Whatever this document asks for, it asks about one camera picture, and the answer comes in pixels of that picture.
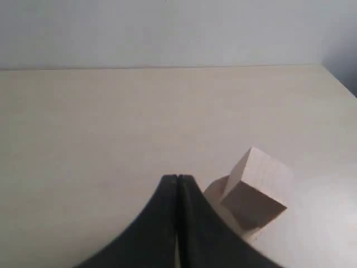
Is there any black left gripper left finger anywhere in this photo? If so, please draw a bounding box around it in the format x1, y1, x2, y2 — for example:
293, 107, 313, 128
77, 175, 178, 267

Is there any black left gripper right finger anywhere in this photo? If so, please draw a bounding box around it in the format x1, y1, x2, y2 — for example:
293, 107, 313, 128
176, 175, 280, 268

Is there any small wooden cube front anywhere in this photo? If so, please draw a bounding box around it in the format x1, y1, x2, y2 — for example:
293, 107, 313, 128
202, 175, 264, 243

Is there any smallest wooden cube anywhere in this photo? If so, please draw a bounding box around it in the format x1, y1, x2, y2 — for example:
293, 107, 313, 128
220, 147, 293, 231

